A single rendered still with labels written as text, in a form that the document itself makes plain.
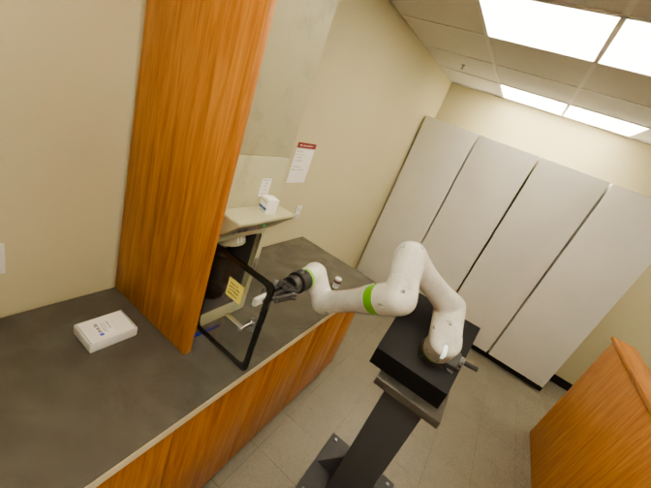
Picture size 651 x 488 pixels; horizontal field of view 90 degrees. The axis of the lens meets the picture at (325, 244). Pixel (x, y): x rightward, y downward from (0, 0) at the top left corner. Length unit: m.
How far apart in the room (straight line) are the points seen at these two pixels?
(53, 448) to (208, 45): 1.16
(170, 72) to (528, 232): 3.48
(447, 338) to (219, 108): 1.16
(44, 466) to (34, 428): 0.12
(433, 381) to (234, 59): 1.45
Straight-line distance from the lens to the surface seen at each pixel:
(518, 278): 4.02
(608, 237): 3.99
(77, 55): 1.33
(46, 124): 1.34
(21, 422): 1.29
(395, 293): 1.09
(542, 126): 4.36
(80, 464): 1.20
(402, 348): 1.65
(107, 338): 1.42
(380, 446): 1.96
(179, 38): 1.21
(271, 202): 1.25
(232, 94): 1.01
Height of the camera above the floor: 1.97
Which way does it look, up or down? 23 degrees down
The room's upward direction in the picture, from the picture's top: 22 degrees clockwise
